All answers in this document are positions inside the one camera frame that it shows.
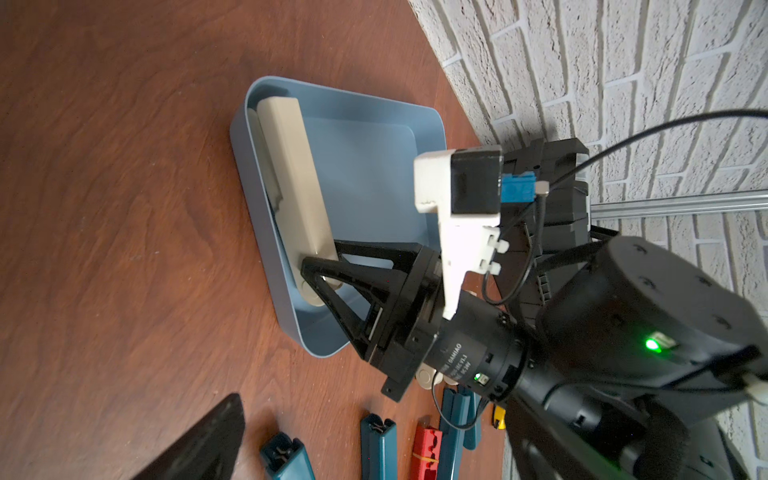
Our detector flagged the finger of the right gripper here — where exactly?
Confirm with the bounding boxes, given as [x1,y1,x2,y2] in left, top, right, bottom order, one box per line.
[134,393,246,480]

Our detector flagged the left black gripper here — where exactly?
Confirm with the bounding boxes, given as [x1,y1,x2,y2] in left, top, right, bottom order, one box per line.
[301,240,442,402]

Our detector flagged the blue plastic storage tray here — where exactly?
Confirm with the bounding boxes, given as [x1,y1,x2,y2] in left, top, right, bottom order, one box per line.
[230,76,446,358]

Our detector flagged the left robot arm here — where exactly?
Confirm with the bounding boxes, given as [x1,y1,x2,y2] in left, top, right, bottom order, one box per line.
[301,236,767,479]

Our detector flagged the teal pliers far left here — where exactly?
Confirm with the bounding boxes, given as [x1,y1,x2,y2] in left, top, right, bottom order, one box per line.
[259,432,315,480]

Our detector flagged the teal pliers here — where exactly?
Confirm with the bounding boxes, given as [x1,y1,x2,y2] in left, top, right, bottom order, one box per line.
[360,413,398,480]
[259,432,315,480]
[437,387,475,480]
[459,387,484,451]

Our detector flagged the teal pliers far right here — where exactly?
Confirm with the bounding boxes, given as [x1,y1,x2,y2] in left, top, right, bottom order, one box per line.
[459,387,484,451]

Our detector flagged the red pliers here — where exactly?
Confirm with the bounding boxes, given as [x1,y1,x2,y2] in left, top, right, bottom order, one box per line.
[409,424,443,480]

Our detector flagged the black plastic toolbox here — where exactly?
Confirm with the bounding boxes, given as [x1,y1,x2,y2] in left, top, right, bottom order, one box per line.
[494,139,591,327]

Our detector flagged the yellow tape measure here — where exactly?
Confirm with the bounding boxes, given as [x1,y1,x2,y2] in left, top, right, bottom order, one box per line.
[492,405,506,430]

